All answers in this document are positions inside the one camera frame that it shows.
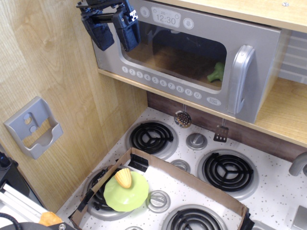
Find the yellow toy corn piece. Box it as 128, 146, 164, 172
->
115, 168, 132, 189

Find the grey stove knob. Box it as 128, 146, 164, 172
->
146, 190, 171, 213
171, 160, 190, 173
186, 133, 208, 150

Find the back right stove burner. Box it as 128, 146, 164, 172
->
196, 149, 259, 200

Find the green toy broccoli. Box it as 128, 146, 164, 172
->
207, 62, 225, 82

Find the hanging toy strainer spoon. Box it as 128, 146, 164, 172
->
174, 104, 192, 128

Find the grey toy microwave body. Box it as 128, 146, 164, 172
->
253, 29, 292, 123

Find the cardboard box frame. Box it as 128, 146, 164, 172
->
67, 149, 254, 230

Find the stove burner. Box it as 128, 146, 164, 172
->
125, 121, 179, 160
196, 149, 259, 200
161, 204, 227, 230
83, 165, 131, 221

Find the grey front stove knob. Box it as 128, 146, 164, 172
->
146, 190, 171, 213

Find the front right stove burner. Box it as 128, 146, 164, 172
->
161, 204, 227, 230

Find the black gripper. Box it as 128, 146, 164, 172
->
76, 0, 141, 52

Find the green toy plate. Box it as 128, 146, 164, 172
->
103, 172, 149, 212

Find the hanging toy spatula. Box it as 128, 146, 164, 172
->
213, 118, 229, 143

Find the front left stove burner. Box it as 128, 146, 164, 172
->
83, 165, 131, 221

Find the wooden shelf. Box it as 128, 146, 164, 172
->
97, 69, 307, 147

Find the grey middle stove knob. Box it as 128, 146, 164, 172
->
171, 160, 190, 173

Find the back left stove burner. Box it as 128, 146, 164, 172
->
125, 121, 179, 160

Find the grey back stove knob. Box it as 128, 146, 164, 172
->
186, 133, 208, 150

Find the grey wall phone holder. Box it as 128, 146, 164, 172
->
4, 96, 63, 160

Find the orange toy food piece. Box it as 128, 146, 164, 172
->
38, 211, 63, 227

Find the black device at left edge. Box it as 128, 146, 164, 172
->
0, 152, 30, 196

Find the grey toy microwave door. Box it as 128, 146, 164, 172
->
94, 0, 280, 123

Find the black cable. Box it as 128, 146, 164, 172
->
0, 212, 22, 230

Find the grey toy faucet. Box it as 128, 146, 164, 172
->
289, 152, 307, 176

